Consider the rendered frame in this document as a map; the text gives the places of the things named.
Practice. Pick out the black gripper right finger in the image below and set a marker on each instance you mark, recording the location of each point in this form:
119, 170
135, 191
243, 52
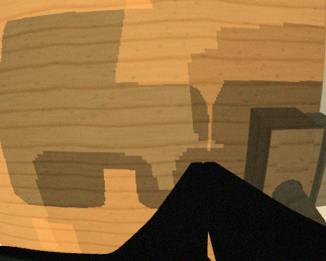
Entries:
245, 224

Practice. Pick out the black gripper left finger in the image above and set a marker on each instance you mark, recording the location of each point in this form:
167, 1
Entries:
178, 231

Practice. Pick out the olive-brown cylinder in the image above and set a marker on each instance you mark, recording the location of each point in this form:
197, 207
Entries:
291, 195

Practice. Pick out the light wooden board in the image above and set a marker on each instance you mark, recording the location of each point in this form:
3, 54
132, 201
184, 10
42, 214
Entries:
105, 103

